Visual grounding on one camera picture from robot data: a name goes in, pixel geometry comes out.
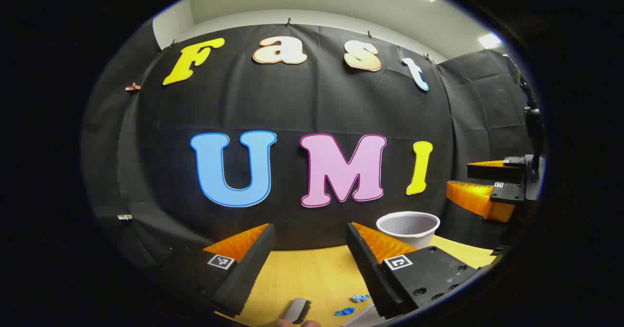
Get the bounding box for black stand pole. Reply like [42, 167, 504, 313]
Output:
[504, 53, 544, 158]

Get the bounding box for small grey broom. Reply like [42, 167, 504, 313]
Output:
[282, 298, 312, 325]

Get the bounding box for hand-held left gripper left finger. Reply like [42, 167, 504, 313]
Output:
[163, 223, 276, 318]

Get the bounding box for wooden desktop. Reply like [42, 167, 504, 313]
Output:
[217, 234, 498, 327]

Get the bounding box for grey dustpan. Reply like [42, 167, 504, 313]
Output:
[341, 303, 378, 327]

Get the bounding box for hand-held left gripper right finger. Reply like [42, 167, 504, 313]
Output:
[345, 222, 481, 320]

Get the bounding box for white ribbed garbage bin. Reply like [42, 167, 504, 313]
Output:
[376, 212, 441, 250]

